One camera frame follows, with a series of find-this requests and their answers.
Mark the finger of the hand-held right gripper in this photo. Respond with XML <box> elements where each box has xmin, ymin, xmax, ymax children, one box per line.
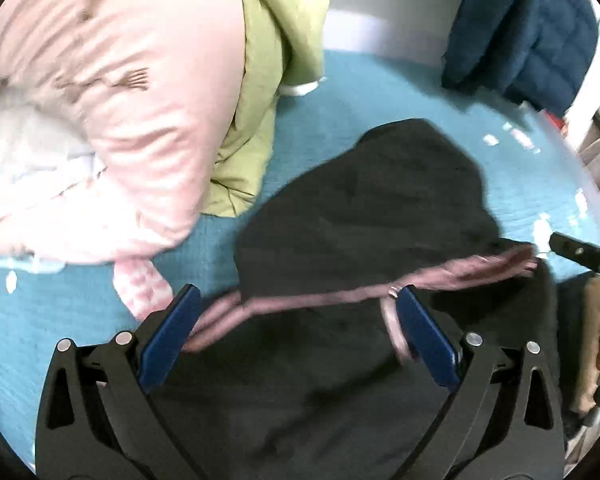
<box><xmin>550</xmin><ymin>232</ymin><xmax>600</xmax><ymax>280</ymax></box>

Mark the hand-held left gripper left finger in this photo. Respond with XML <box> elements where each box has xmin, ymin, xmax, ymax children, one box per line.
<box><xmin>35</xmin><ymin>284</ymin><xmax>216</xmax><ymax>480</ymax></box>

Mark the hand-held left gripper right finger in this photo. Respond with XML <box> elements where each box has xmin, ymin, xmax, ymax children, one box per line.
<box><xmin>387</xmin><ymin>285</ymin><xmax>567</xmax><ymax>480</ymax></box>

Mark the black garment with pink trim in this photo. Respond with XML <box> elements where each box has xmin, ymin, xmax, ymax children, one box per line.
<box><xmin>150</xmin><ymin>119</ymin><xmax>563</xmax><ymax>480</ymax></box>

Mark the beige cloth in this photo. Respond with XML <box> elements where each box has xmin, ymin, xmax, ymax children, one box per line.
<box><xmin>570</xmin><ymin>275</ymin><xmax>600</xmax><ymax>414</ymax></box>

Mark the white plastic drawer unit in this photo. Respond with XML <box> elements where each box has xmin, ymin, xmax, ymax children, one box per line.
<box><xmin>562</xmin><ymin>10</ymin><xmax>600</xmax><ymax>201</ymax></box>

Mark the navy blue padded jacket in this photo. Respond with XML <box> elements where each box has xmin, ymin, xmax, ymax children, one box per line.
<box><xmin>441</xmin><ymin>0</ymin><xmax>600</xmax><ymax>119</ymax></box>

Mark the pale white cloth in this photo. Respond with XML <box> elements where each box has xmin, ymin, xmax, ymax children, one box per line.
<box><xmin>0</xmin><ymin>87</ymin><xmax>103</xmax><ymax>201</ymax></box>

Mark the teal candy print bedsheet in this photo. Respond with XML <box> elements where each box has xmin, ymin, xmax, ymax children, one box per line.
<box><xmin>0</xmin><ymin>50</ymin><xmax>600</xmax><ymax>471</ymax></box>

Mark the light green jacket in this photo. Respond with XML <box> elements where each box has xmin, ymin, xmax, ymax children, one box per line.
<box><xmin>200</xmin><ymin>0</ymin><xmax>331</xmax><ymax>219</ymax></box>

